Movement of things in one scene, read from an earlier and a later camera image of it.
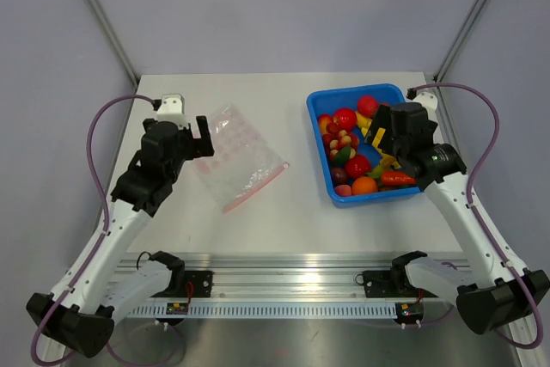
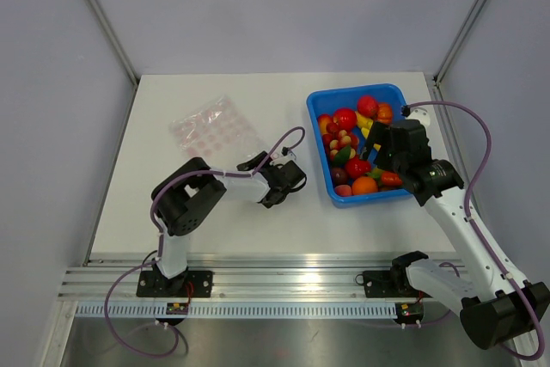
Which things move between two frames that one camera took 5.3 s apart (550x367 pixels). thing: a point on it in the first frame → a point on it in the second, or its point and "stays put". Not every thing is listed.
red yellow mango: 323,121 stays put
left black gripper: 195,143 → 252,164
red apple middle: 358,166 stays put
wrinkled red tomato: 368,106 stays put
